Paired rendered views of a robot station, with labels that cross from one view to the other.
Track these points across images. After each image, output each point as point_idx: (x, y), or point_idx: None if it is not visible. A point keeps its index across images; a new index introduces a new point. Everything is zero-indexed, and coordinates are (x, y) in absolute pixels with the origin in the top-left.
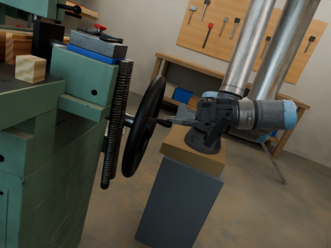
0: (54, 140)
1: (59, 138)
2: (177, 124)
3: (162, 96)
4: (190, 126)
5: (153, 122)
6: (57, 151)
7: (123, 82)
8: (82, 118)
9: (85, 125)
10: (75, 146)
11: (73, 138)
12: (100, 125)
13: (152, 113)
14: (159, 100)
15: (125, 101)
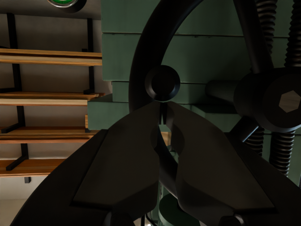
0: (284, 62)
1: (274, 62)
2: (203, 117)
3: (171, 167)
4: (284, 179)
5: (298, 127)
6: (277, 40)
7: (285, 174)
8: (220, 70)
9: (205, 52)
10: (232, 22)
11: (240, 44)
12: (139, 23)
13: (251, 133)
14: (165, 149)
15: (262, 139)
